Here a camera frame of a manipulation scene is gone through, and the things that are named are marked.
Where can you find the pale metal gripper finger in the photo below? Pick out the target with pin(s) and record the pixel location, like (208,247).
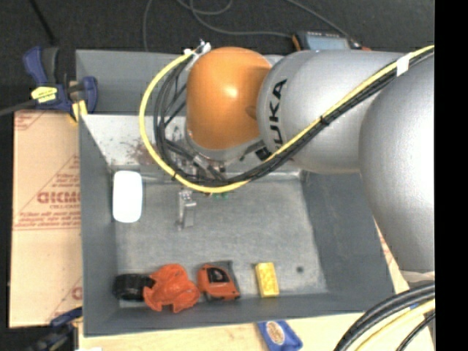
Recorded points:
(191,214)
(180,214)

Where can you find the grey metal bin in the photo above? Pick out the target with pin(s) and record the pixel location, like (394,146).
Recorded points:
(237,232)

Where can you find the white computer mouse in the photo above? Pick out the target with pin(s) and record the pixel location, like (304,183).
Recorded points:
(127,196)

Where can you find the orange and black tape measure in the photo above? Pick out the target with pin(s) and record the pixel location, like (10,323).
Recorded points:
(218,282)

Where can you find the orange crumpled plastic toy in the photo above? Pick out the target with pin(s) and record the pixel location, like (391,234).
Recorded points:
(170,289)

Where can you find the black tape roll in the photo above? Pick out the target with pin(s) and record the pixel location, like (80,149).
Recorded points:
(128,287)

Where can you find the yellow studded block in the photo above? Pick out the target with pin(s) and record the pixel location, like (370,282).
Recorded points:
(267,280)

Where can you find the brown cardboard board, red print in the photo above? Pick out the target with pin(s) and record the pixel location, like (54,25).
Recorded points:
(40,254)

